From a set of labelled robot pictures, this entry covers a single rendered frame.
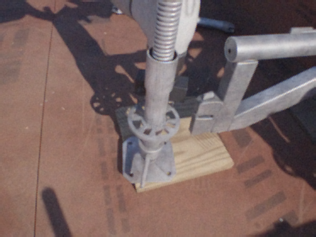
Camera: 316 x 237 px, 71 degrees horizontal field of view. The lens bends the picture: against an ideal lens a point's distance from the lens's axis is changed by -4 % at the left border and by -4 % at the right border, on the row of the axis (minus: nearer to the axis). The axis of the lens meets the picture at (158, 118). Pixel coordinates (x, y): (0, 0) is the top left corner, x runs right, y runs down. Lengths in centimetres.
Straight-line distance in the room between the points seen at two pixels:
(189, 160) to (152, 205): 17
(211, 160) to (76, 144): 41
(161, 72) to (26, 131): 54
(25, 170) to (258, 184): 68
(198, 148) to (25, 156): 52
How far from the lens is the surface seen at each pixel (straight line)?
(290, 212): 78
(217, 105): 55
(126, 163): 67
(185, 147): 73
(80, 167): 71
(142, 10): 49
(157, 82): 43
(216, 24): 139
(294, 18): 146
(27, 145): 80
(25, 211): 69
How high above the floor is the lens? 61
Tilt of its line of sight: 49 degrees down
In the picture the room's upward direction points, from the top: 9 degrees clockwise
